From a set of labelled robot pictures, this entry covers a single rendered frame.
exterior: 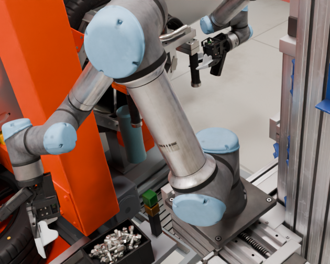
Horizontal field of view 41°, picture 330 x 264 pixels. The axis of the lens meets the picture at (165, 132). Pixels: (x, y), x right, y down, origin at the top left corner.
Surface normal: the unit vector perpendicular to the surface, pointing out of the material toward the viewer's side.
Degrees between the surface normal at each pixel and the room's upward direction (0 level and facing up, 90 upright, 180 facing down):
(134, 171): 0
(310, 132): 90
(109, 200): 90
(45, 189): 66
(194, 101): 0
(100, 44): 83
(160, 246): 0
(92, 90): 103
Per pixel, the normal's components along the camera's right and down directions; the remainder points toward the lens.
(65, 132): 0.89, -0.07
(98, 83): -0.02, 0.78
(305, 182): -0.78, 0.45
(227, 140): -0.08, -0.86
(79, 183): 0.70, 0.36
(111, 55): -0.36, 0.50
